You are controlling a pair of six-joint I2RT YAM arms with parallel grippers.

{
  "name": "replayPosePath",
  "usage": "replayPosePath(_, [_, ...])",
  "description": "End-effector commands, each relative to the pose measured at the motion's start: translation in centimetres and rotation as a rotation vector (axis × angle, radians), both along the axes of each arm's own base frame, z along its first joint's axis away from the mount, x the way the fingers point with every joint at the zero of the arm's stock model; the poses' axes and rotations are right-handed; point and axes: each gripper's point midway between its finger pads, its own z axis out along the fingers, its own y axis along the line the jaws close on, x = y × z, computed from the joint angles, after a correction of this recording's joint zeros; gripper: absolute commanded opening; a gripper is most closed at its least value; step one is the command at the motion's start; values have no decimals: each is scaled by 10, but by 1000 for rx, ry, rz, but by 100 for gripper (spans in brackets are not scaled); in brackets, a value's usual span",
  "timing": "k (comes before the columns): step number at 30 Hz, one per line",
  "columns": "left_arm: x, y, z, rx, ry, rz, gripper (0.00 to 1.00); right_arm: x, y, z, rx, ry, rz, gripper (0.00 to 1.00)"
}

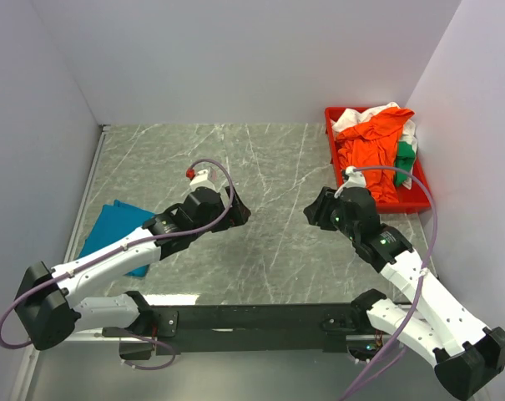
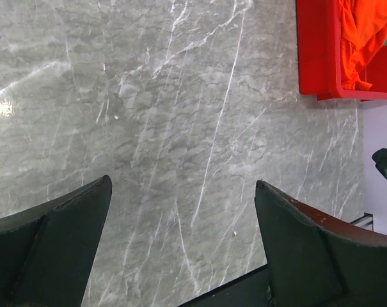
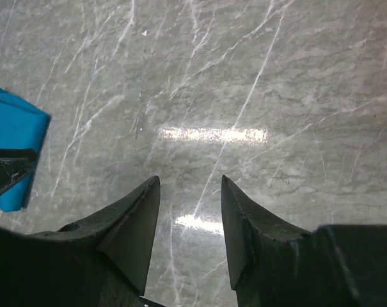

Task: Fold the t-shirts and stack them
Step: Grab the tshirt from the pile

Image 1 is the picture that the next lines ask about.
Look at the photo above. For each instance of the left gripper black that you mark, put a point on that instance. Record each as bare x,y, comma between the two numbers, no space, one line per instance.
238,215

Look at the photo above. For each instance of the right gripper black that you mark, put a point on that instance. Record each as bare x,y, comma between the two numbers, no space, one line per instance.
316,213

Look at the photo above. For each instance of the orange t-shirt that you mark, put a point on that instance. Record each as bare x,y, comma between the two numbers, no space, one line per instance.
370,137

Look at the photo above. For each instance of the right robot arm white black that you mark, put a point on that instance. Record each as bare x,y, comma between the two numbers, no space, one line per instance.
464,352

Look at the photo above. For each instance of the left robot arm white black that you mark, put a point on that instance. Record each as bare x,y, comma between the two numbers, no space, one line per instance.
52,303

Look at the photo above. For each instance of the white t-shirt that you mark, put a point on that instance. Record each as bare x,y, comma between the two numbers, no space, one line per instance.
380,181

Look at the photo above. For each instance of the red plastic bin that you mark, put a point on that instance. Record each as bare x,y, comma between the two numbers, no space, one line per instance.
409,201

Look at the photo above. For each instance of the green t-shirt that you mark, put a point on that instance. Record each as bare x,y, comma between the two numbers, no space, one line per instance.
405,159

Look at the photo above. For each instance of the black base beam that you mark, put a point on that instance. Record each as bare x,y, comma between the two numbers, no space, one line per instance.
243,328

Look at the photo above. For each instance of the folded blue t-shirt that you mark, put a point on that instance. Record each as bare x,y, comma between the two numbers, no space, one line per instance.
114,222

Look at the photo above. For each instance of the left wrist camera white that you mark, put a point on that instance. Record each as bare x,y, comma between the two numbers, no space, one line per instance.
204,178

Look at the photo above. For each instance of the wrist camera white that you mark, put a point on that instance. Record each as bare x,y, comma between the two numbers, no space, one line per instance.
204,178
353,178

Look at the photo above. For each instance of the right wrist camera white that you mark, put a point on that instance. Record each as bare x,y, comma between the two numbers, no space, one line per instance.
353,178

